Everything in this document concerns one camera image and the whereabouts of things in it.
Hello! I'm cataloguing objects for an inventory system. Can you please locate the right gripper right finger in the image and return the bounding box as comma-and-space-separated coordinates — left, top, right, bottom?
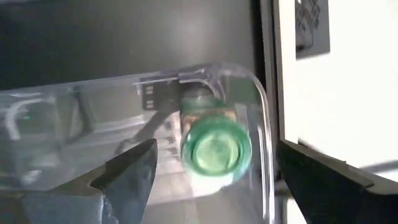
275, 139, 398, 224

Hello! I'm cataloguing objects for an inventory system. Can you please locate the green-lidded oregano glass jar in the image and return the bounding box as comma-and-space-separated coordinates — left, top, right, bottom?
178, 88, 252, 184

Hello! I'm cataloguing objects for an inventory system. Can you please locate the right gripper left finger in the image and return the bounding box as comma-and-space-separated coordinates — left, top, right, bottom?
0, 139, 159, 224

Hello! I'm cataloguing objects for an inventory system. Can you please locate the black table mat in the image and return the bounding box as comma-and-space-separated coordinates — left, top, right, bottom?
0, 0, 265, 224

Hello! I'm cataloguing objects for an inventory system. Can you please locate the black table frame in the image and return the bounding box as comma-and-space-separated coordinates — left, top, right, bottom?
250, 0, 285, 224

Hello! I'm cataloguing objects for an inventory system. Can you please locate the clear plastic bin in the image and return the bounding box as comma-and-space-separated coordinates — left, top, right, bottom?
0, 62, 276, 224

